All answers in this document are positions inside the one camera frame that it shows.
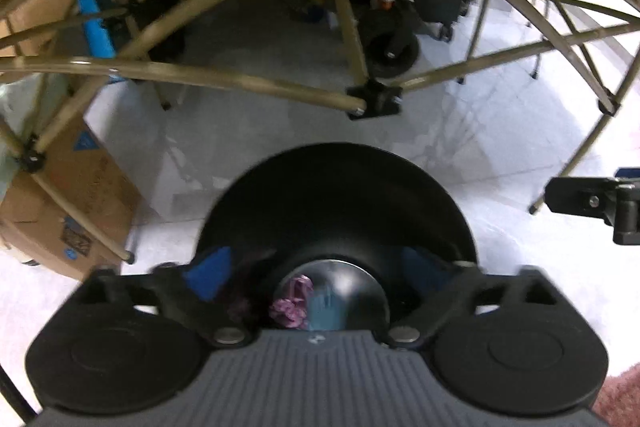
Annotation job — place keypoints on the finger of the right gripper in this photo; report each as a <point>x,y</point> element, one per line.
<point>583,197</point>

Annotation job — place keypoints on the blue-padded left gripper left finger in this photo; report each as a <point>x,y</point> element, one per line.
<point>187,294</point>

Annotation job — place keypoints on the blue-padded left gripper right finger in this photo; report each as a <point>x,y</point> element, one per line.
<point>446,290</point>

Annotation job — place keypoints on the pink knitted sleeve forearm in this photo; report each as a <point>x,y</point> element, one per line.
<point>618,401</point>

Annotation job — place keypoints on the pink crumpled trash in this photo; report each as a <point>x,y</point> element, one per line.
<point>290,309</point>

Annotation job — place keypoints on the black round trash bin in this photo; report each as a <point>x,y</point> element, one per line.
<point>341,214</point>

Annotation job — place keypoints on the brown cardboard box with liner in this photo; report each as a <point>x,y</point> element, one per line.
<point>80,167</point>

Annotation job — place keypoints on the blue plastic bag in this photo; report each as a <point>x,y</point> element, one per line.
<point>97,34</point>

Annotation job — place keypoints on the olive folding table frame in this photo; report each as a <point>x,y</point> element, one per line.
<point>350,6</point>

